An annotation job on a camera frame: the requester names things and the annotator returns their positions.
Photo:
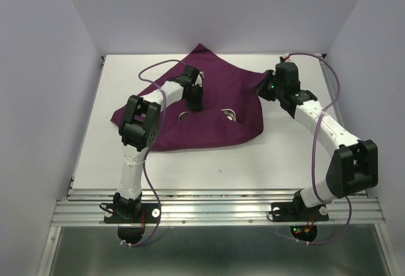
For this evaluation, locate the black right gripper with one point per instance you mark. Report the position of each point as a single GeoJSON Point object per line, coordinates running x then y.
{"type": "Point", "coordinates": [260, 88]}

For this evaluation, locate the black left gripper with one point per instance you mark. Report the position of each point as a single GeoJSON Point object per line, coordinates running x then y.
{"type": "Point", "coordinates": [199, 105]}

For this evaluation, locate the steel tray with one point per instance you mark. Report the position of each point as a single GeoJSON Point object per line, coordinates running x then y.
{"type": "Point", "coordinates": [230, 114]}

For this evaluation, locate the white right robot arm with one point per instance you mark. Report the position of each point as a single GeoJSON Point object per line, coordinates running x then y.
{"type": "Point", "coordinates": [354, 163]}

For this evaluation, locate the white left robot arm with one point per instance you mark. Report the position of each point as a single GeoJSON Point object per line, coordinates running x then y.
{"type": "Point", "coordinates": [141, 122]}

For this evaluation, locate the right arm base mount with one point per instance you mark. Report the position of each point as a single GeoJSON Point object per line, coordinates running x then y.
{"type": "Point", "coordinates": [302, 218]}

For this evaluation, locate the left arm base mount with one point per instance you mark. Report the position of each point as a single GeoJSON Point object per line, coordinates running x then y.
{"type": "Point", "coordinates": [136, 222]}

